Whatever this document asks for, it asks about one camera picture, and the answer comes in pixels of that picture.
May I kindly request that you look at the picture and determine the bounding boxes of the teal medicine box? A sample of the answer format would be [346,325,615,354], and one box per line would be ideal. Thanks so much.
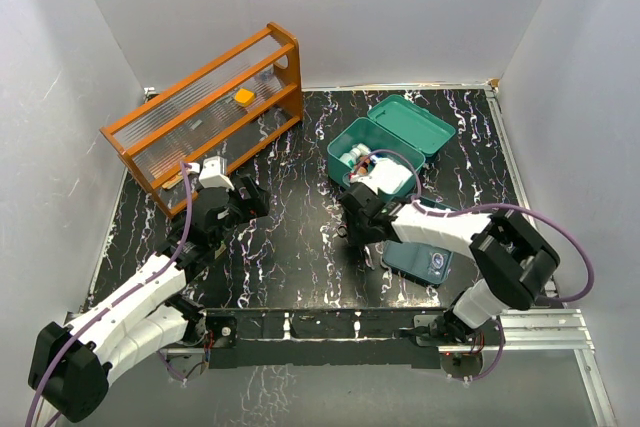
[327,94,456,200]

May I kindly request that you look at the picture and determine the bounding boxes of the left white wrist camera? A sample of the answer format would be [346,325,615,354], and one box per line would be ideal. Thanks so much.
[187,156,235,191]

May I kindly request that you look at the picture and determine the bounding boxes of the small tape roll bag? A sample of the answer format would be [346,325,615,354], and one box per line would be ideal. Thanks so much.
[428,251,451,282]

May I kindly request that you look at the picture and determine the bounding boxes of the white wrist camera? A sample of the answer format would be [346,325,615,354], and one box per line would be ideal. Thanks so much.
[349,172,381,194]
[187,156,235,191]

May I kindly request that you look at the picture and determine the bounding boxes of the white gauze packet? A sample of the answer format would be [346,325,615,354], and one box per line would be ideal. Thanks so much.
[370,157,414,195]

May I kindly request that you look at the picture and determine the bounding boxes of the black handled scissors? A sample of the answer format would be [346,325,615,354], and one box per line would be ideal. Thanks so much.
[336,225,375,270]

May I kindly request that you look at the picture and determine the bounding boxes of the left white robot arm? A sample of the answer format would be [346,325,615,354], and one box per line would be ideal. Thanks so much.
[25,175,270,426]

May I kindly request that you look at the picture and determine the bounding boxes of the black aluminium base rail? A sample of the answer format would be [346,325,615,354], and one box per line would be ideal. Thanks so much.
[54,306,596,373]

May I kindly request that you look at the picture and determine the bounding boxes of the orange wooden shelf rack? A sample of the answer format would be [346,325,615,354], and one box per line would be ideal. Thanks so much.
[101,22,304,217]

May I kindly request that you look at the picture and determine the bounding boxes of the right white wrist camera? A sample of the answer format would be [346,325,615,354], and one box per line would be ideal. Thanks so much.
[349,172,381,194]

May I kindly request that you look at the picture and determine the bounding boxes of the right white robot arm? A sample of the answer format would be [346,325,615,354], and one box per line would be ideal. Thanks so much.
[338,183,560,344]

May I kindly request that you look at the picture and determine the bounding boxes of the blue-grey divider tray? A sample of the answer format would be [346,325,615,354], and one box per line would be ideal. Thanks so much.
[381,241,453,287]

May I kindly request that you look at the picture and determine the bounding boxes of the cream medicine carton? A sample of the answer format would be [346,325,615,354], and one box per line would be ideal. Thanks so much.
[210,243,226,261]

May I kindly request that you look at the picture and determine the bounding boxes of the brown medicine bottle orange cap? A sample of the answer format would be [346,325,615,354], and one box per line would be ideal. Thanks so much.
[355,158,372,173]

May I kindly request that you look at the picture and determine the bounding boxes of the yellow-orange small block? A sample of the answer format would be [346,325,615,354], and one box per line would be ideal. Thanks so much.
[234,88,256,107]

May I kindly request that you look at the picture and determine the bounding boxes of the white teal bottle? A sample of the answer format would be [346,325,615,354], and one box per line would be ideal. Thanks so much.
[340,143,371,168]

